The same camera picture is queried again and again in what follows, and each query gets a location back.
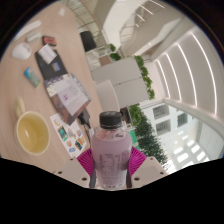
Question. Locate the colourful sticker sheet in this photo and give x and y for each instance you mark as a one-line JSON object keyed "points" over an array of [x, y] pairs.
{"points": [[70, 135]]}

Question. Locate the red and black case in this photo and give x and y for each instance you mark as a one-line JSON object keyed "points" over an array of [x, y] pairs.
{"points": [[49, 40]]}

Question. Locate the dark green tree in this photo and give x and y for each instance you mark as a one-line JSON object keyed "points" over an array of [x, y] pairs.
{"points": [[150, 140]]}

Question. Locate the black power adapter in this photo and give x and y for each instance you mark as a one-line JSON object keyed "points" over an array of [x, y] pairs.
{"points": [[84, 118]]}

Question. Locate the long white flat device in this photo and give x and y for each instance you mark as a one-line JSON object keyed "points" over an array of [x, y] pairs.
{"points": [[28, 29]]}

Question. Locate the pale yellow mug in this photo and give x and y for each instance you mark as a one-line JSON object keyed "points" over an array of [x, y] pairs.
{"points": [[32, 132]]}

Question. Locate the white round device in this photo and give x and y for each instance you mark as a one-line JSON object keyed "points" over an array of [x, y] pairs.
{"points": [[21, 51]]}

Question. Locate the white partition booth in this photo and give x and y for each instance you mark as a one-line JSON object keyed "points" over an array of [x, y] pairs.
{"points": [[121, 81]]}

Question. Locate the green hedge planter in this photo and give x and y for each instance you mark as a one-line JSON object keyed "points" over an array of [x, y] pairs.
{"points": [[146, 78]]}

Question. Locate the clear bottle with black cap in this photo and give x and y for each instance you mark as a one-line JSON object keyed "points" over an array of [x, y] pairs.
{"points": [[111, 150]]}

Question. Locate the black notebook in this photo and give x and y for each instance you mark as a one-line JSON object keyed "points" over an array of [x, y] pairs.
{"points": [[50, 68]]}

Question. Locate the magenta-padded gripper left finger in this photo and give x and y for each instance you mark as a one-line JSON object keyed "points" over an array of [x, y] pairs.
{"points": [[71, 171]]}

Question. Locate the small grey device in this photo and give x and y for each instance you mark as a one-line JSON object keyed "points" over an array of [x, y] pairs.
{"points": [[33, 36]]}

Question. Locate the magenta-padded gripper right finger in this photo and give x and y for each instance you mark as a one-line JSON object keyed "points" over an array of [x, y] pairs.
{"points": [[146, 170]]}

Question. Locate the white paper card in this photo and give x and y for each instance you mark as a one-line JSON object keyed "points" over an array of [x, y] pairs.
{"points": [[47, 53]]}

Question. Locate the small teal card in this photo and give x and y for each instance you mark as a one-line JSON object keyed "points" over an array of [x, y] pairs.
{"points": [[32, 77]]}

